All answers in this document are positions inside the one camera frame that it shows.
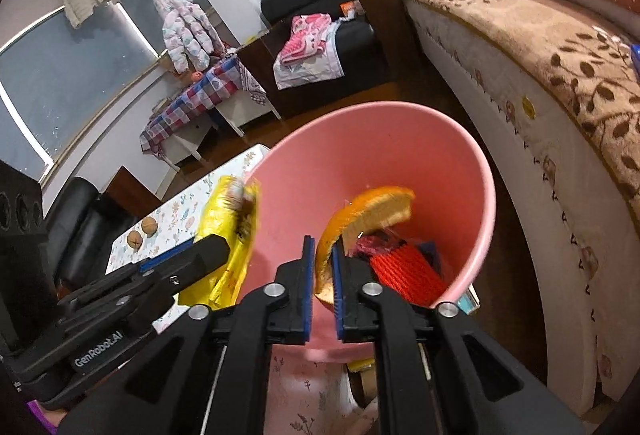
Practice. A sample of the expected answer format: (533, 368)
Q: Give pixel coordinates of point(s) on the pink folded clothes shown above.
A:
(302, 37)

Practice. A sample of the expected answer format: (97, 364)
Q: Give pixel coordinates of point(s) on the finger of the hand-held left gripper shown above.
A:
(210, 255)
(167, 257)

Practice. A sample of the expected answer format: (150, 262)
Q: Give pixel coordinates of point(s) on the white side table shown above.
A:
(240, 112)

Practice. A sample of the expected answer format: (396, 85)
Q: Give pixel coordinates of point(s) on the orange peel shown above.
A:
(370, 210)

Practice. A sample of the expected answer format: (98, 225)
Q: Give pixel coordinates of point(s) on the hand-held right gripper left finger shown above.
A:
(309, 290)

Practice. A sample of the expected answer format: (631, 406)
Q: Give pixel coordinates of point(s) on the white bed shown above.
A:
(540, 195)

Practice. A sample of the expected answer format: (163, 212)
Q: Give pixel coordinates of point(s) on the brown leaf pattern blanket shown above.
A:
(565, 45)

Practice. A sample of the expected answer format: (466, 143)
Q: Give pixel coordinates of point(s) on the pink plastic bin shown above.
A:
(310, 165)

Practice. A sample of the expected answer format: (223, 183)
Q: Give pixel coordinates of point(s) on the hanging floral quilted jacket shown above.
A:
(185, 30)

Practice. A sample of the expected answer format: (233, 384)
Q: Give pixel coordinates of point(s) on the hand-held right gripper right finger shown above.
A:
(339, 295)

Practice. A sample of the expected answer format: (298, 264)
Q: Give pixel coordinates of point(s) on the yellow snack wrapper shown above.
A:
(225, 210)

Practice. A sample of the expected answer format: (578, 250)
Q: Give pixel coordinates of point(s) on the brown walnut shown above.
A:
(135, 238)
(149, 225)

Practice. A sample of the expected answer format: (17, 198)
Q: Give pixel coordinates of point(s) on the person's left forearm purple sleeve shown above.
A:
(40, 420)

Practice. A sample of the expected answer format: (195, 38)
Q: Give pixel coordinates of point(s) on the checkered tablecloth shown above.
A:
(200, 100)

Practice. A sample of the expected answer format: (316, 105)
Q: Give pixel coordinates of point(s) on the black leather armchair wooden sides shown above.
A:
(80, 225)

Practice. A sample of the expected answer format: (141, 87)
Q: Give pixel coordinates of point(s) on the red foam fruit net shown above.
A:
(405, 272)

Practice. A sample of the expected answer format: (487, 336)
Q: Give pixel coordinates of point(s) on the large frosted window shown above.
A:
(60, 80)

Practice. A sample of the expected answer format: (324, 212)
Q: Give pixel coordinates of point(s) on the small orange box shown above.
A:
(351, 9)

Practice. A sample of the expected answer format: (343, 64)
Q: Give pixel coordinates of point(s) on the pale lilac cloth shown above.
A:
(310, 70)

